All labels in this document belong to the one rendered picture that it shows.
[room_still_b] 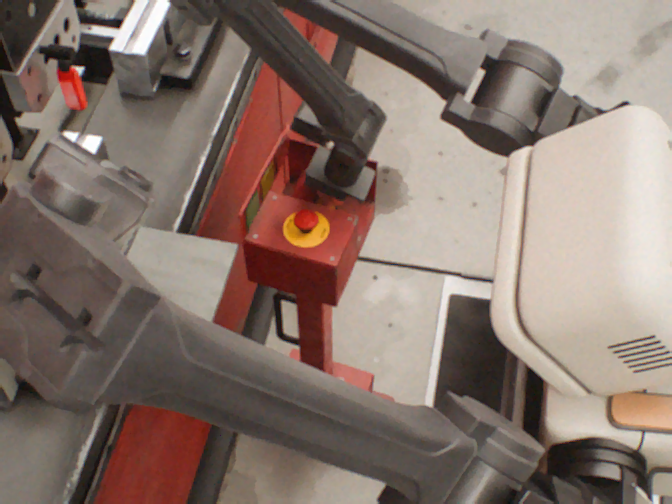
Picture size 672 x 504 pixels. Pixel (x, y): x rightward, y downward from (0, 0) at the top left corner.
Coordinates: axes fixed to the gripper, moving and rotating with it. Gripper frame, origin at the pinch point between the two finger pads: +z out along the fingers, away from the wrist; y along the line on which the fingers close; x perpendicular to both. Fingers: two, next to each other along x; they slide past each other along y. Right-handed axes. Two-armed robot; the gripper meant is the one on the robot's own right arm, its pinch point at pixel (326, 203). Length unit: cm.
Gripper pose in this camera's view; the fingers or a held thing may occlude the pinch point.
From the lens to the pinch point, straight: 152.9
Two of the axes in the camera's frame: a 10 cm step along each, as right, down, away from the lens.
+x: -3.2, 7.7, -5.5
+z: -2.6, 4.9, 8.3
